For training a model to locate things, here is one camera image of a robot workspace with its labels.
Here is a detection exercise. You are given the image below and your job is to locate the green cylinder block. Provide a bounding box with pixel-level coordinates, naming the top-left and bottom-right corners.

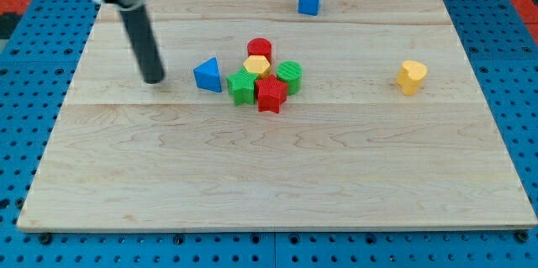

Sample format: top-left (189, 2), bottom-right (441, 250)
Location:
top-left (277, 60), bottom-right (303, 95)

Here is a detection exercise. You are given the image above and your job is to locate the red cylinder block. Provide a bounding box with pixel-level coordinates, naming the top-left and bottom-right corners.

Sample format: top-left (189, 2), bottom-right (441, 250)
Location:
top-left (246, 37), bottom-right (272, 64)

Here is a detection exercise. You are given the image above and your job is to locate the red star block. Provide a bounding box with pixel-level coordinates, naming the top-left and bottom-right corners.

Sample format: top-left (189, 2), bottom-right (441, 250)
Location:
top-left (255, 75), bottom-right (287, 113)

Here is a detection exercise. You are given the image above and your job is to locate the green star block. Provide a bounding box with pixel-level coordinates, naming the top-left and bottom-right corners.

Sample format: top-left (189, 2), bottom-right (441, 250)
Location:
top-left (226, 68), bottom-right (259, 106)

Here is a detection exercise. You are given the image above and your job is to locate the blue triangle block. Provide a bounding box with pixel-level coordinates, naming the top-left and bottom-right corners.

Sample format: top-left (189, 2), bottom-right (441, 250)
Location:
top-left (193, 57), bottom-right (222, 92)

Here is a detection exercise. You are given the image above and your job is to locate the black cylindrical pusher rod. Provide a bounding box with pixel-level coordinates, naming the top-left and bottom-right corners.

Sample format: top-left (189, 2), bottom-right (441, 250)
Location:
top-left (119, 5), bottom-right (165, 84)

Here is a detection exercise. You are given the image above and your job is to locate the yellow hexagon block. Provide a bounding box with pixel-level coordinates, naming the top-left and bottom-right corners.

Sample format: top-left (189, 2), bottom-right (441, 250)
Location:
top-left (243, 55), bottom-right (271, 79)

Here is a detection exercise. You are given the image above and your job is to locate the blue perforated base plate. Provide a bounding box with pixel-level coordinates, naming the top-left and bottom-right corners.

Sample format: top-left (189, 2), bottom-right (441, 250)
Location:
top-left (1, 0), bottom-right (537, 267)

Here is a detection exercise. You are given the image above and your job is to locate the yellow heart block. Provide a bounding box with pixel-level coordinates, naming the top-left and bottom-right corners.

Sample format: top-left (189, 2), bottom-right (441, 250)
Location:
top-left (396, 60), bottom-right (428, 96)

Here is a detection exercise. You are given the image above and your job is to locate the light wooden board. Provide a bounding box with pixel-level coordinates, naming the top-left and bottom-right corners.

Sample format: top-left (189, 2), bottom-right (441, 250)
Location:
top-left (18, 0), bottom-right (537, 234)

